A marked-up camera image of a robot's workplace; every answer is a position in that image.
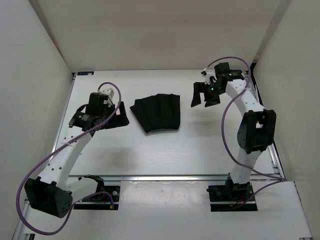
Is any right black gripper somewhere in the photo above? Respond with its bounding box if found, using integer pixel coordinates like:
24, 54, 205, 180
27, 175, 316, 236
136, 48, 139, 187
191, 81, 225, 107

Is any black pleated skirt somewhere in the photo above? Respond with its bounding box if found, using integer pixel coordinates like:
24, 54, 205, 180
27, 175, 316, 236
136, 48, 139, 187
130, 93, 181, 134

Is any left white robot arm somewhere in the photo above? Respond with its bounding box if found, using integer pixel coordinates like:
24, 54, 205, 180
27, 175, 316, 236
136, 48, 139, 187
24, 88, 129, 218

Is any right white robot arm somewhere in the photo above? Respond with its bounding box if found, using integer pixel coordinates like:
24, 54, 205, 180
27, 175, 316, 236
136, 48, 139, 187
190, 62, 277, 202

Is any left blue corner label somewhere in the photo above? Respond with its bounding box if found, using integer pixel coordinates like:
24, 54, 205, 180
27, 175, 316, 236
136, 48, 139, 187
77, 71, 95, 76

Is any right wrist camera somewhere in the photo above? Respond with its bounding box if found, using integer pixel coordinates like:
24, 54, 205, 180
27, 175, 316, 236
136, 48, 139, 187
201, 70, 217, 85

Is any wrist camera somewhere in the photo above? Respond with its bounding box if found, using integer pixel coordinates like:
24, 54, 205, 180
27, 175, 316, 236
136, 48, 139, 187
201, 70, 217, 85
98, 88, 115, 99

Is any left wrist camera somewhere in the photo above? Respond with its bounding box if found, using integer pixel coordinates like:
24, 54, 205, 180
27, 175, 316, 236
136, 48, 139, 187
98, 88, 115, 99

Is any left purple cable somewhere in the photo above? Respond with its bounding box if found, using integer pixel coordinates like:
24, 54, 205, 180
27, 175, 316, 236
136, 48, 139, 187
16, 82, 123, 236

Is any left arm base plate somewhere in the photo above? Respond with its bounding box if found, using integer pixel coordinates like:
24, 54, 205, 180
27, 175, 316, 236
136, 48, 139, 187
73, 181, 121, 211

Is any right aluminium side rail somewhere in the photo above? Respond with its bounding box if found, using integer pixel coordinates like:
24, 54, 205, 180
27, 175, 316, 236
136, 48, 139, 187
250, 59, 286, 179

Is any aluminium side rail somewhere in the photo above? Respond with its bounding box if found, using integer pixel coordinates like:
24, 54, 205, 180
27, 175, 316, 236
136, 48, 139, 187
9, 74, 77, 240
250, 59, 286, 179

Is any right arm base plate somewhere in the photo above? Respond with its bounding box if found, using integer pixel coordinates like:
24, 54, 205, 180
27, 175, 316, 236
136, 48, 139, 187
206, 176, 258, 212

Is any left aluminium side rail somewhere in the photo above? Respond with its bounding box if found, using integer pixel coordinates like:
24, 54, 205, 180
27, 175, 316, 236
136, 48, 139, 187
9, 74, 77, 240

